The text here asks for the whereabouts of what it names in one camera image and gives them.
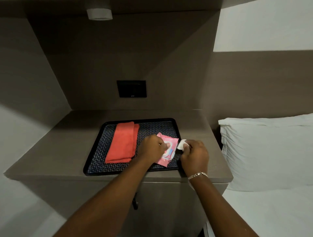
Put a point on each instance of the black wall switch panel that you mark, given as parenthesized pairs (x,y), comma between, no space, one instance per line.
(131,88)

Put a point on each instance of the white ceiling spotlight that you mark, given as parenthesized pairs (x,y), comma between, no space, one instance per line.
(99,13)

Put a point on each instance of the brown bedside cabinet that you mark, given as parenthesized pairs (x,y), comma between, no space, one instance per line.
(156,202)

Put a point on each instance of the white wet wipe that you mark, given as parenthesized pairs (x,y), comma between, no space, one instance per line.
(182,144)

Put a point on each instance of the white pillow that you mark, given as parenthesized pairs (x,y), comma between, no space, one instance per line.
(266,153)

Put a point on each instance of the pink wet wipes packet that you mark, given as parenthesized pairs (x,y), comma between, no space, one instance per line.
(171,149)

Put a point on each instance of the black patterned tray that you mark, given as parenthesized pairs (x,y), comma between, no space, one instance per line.
(102,149)

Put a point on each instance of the person's right forearm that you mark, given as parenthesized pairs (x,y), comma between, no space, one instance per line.
(220,207)

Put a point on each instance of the person's left hand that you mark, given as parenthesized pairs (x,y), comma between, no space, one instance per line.
(150,149)

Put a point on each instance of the person's right fingers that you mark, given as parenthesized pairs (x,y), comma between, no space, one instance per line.
(187,147)

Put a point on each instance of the person's left forearm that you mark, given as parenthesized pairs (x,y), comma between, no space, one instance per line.
(107,197)

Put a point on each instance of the white bed sheet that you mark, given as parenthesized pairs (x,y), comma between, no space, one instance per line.
(264,212)

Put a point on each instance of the person's left thumb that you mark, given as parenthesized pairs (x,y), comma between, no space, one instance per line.
(165,145)

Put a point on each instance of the folded red towel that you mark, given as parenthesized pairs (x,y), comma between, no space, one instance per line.
(122,142)

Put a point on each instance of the person's right hand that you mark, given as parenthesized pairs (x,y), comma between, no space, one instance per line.
(195,156)

